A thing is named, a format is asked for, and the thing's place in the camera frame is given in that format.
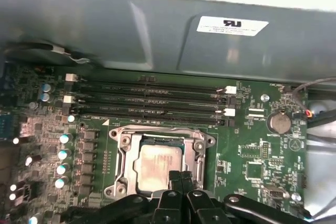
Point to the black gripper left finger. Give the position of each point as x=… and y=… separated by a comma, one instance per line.
x=168, y=208

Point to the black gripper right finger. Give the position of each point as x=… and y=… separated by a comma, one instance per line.
x=204, y=208

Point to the silver-topped CPU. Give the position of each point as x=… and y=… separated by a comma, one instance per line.
x=155, y=166

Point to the metal socket cover frame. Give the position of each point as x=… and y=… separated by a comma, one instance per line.
x=130, y=153

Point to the CPU socket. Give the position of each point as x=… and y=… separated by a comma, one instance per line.
x=199, y=145

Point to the black RAM slot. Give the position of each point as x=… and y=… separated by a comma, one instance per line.
x=147, y=88
x=147, y=98
x=147, y=110
x=147, y=119

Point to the green motherboard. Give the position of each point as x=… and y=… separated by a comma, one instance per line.
x=236, y=140

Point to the silver blue-topped capacitor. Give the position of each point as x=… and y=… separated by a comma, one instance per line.
x=64, y=153
x=71, y=118
x=65, y=138
x=46, y=96
x=61, y=182
x=62, y=169
x=47, y=87

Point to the round coin battery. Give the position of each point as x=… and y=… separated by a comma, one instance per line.
x=279, y=123

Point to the white printed sticker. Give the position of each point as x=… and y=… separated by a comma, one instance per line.
x=233, y=26

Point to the open PC case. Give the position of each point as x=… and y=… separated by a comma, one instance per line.
x=105, y=32

